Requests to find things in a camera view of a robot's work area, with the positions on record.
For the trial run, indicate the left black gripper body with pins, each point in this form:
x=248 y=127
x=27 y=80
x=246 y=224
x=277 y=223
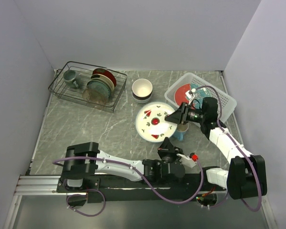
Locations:
x=170 y=156

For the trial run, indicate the white top bowl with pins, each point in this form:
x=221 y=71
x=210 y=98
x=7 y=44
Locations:
x=142 y=87

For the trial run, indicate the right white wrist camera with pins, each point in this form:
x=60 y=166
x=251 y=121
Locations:
x=190 y=94

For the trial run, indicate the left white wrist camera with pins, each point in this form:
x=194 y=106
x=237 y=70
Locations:
x=186 y=161

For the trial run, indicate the dark red plate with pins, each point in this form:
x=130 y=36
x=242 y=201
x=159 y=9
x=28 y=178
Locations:
x=106 y=73

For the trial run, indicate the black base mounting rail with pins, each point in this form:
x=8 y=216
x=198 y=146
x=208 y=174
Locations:
x=120 y=189

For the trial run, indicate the cream plate in rack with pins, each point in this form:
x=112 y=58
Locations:
x=104 y=79

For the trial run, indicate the white watermelon pattern plate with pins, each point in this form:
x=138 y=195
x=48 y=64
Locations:
x=150 y=122

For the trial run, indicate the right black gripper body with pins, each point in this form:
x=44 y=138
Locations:
x=195 y=115

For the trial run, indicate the clear brown glass plate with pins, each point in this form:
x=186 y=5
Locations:
x=93 y=96

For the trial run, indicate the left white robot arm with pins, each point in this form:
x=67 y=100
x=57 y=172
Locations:
x=84 y=160

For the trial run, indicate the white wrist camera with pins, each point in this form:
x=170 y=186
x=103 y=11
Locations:
x=186 y=161
x=190 y=94

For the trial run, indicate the teal patterned plate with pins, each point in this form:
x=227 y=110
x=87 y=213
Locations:
x=100 y=87

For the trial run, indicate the light blue mug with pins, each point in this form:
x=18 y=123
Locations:
x=181 y=131

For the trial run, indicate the grey ceramic mug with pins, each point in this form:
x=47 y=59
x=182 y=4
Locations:
x=70 y=78

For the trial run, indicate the white plastic perforated bin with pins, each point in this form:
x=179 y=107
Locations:
x=227 y=105

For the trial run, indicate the black wire dish rack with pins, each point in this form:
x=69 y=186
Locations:
x=84 y=72

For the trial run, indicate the red rimmed bottom plate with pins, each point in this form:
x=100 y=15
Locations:
x=180 y=95

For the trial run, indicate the dark striped bottom bowl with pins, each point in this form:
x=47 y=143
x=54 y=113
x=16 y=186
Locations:
x=142 y=100

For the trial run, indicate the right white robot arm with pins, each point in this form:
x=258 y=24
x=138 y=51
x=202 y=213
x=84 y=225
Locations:
x=246 y=176

